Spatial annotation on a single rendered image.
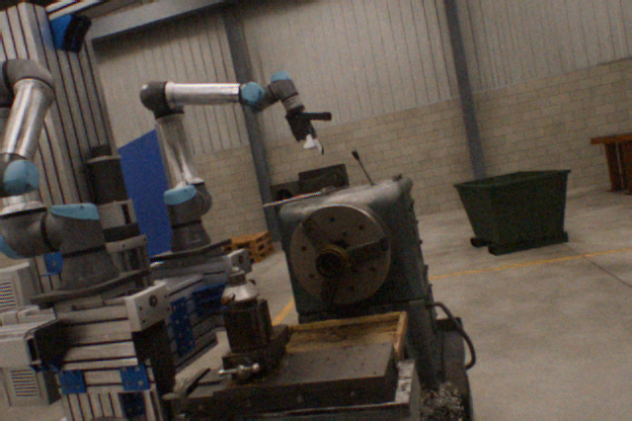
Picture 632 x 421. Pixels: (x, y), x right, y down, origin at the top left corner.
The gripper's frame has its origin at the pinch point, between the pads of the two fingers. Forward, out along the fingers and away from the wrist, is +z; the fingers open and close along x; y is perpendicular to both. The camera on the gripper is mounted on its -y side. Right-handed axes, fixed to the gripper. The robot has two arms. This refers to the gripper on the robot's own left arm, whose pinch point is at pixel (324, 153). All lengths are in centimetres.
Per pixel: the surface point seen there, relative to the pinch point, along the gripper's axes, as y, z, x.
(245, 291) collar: 22, 23, 100
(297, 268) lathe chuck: 22, 31, 40
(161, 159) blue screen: 199, -111, -411
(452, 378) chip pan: -5, 92, 20
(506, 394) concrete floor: -25, 153, -70
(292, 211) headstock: 17.9, 14.5, 23.7
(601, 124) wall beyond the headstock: -503, 154, -900
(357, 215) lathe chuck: -2, 24, 44
